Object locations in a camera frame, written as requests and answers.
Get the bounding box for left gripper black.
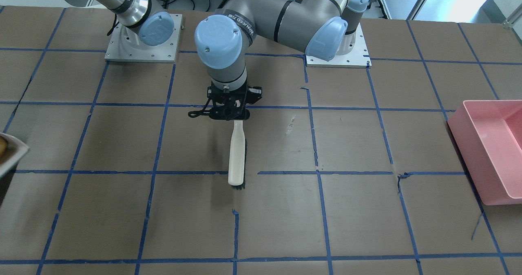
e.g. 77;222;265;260
188;82;262;121

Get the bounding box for beige hand brush black bristles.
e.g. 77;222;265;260
228;120;247;190

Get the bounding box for beige plastic dustpan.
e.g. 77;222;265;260
0;133;30;179

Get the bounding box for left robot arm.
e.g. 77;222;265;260
188;0;368;120

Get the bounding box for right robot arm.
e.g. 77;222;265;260
65;0;175;47

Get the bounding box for pink plastic tray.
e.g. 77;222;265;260
447;100;522;206

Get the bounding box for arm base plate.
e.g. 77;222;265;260
104;13;184;63
305;24;372;68

